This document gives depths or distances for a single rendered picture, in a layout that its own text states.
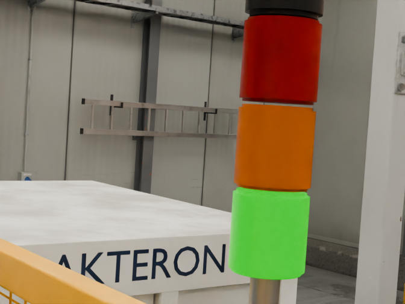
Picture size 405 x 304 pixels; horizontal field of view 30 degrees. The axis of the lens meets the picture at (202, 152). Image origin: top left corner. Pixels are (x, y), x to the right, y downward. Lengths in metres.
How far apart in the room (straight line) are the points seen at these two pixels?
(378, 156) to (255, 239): 2.59
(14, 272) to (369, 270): 2.40
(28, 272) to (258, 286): 0.34
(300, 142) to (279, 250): 0.07
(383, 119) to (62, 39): 6.47
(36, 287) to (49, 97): 8.27
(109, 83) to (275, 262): 9.01
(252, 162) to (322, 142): 11.41
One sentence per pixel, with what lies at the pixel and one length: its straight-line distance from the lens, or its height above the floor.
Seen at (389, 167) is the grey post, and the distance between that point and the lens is 3.03.
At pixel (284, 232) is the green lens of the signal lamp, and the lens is 0.47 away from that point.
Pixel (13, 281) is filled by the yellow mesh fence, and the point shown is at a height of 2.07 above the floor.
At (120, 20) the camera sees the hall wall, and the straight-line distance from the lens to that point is 9.57.
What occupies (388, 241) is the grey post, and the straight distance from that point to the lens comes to 3.08.
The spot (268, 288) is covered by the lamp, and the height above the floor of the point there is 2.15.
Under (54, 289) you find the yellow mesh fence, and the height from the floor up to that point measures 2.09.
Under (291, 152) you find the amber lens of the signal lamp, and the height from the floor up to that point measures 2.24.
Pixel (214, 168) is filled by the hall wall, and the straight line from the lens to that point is 10.61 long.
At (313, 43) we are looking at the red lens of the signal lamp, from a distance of 0.48.
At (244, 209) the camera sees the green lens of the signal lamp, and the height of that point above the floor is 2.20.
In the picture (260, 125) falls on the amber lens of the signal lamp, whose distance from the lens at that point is 0.47.
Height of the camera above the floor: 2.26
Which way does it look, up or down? 3 degrees down
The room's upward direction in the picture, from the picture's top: 4 degrees clockwise
